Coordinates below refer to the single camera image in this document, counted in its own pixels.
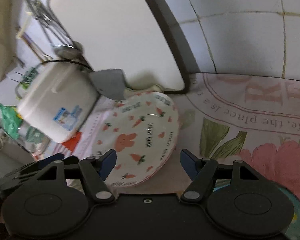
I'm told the rabbit carrot patterned plate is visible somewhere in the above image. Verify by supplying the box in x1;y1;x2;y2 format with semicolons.
91;92;180;187

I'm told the teal fried egg plate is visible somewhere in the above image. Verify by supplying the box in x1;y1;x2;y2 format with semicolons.
277;185;300;240

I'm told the green plastic bag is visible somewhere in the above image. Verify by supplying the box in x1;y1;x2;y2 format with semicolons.
0;103;23;140

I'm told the floral table cloth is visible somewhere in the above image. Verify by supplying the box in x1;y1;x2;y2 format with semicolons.
32;72;300;205

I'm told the white rice cooker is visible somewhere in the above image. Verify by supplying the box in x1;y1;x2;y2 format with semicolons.
17;61;98;142

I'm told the wooden spatula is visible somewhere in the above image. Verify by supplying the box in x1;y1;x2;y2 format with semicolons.
21;33;52;62

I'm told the hanging metal ladle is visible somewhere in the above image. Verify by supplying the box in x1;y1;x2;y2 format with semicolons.
24;0;83;60

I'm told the white cutting board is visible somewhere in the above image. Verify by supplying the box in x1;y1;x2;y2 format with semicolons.
47;0;198;94

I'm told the white hanging spoon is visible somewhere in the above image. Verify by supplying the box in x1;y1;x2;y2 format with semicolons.
15;11;32;40

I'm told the black power cable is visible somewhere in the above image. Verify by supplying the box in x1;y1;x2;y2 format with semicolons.
43;58;93;71

